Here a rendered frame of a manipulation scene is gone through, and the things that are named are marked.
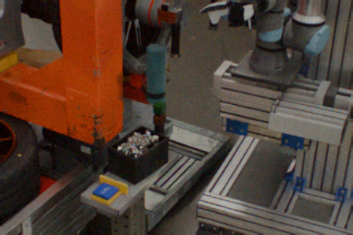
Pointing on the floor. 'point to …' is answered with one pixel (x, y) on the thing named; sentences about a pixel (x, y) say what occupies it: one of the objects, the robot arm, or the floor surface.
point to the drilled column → (130, 219)
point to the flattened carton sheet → (36, 57)
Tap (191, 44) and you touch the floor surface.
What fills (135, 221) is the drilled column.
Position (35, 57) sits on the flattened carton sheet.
